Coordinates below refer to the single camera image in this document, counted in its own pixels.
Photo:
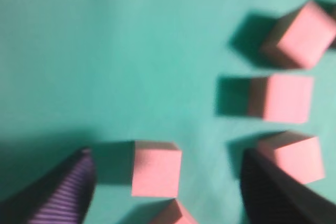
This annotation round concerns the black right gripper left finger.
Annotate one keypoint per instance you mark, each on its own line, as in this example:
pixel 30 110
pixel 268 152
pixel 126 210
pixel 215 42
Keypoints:
pixel 63 195

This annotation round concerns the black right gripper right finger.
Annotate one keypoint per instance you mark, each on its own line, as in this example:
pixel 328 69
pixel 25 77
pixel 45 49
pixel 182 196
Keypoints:
pixel 271 196

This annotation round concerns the pink foam cube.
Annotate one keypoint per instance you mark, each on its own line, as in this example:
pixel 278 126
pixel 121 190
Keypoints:
pixel 333 12
pixel 174 213
pixel 156 169
pixel 281 98
pixel 299 39
pixel 297 154

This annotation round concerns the green cloth backdrop and cover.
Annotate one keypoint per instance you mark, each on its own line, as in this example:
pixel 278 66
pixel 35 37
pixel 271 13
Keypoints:
pixel 105 73

